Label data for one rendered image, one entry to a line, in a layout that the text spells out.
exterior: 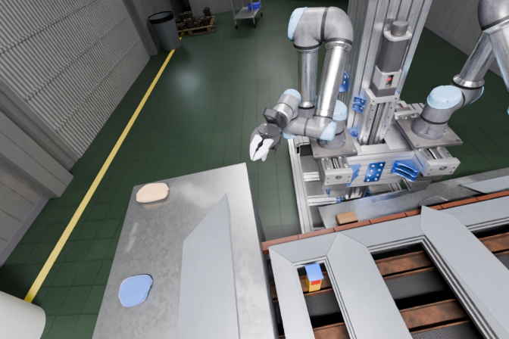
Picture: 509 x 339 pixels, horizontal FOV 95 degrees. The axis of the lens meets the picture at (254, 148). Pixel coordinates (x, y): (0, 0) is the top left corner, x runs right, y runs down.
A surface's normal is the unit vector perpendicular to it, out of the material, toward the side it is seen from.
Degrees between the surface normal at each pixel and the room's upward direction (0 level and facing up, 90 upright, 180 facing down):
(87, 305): 0
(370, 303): 0
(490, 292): 0
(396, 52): 90
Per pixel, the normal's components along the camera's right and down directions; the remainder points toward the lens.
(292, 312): -0.15, -0.70
